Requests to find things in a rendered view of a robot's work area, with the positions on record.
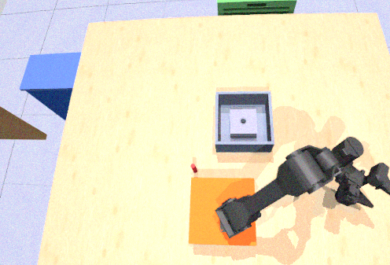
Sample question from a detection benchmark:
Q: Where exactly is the white square plate with hole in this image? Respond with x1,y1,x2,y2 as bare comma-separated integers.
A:
230,109,257,138

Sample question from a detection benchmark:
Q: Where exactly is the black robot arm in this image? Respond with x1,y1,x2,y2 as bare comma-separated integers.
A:
215,137,364,239

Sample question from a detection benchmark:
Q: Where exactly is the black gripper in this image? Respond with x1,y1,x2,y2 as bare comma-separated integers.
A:
334,161,390,208

